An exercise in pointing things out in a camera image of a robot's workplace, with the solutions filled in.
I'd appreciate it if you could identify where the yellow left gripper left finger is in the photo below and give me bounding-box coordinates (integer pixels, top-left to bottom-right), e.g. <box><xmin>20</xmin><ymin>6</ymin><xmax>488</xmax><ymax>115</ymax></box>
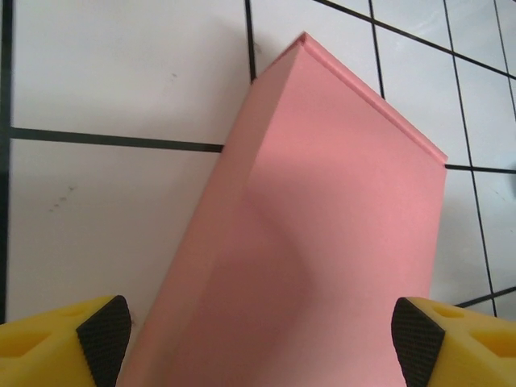
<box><xmin>0</xmin><ymin>294</ymin><xmax>132</xmax><ymax>387</ymax></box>

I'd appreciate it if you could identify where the pink paper box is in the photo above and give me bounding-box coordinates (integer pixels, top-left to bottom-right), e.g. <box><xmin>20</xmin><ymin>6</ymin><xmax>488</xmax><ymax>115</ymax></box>
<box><xmin>131</xmin><ymin>31</ymin><xmax>449</xmax><ymax>387</ymax></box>

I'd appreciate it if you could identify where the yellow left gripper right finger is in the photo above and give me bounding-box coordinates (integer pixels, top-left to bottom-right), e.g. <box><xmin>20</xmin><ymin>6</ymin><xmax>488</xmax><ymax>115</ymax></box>
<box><xmin>391</xmin><ymin>297</ymin><xmax>516</xmax><ymax>387</ymax></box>

